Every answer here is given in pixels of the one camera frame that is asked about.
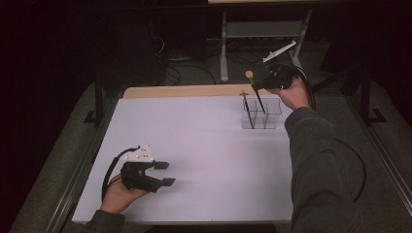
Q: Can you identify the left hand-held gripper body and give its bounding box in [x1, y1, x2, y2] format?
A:
[120, 145, 163, 194]

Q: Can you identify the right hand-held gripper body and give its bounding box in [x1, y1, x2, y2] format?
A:
[258, 40, 297, 91]

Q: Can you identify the round cream-bristled makeup brush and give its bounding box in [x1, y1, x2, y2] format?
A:
[245, 70, 267, 115]

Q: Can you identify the thin black makeup brush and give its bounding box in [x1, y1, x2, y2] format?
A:
[239, 90, 256, 129]

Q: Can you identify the clear acrylic organizer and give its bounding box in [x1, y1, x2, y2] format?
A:
[240, 97, 283, 130]

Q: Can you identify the person's right hand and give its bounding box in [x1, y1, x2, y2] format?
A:
[265, 77, 311, 112]

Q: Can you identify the person's left hand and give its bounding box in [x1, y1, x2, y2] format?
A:
[100, 174, 150, 215]

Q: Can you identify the white metal desk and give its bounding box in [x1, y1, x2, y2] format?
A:
[207, 0, 325, 83]

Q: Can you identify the black metal stand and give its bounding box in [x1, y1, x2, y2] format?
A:
[360, 66, 387, 126]
[83, 74, 106, 128]

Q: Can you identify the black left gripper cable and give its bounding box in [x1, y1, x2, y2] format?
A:
[101, 146, 141, 203]

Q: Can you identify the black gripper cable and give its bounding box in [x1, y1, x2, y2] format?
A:
[101, 146, 141, 203]
[278, 62, 367, 203]

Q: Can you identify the black floor cable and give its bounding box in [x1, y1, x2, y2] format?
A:
[164, 63, 217, 85]
[226, 48, 270, 68]

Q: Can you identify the aluminium rail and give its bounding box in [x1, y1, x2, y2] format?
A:
[45, 122, 110, 233]
[343, 96, 412, 208]

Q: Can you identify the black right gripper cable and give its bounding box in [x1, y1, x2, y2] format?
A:
[278, 62, 367, 203]

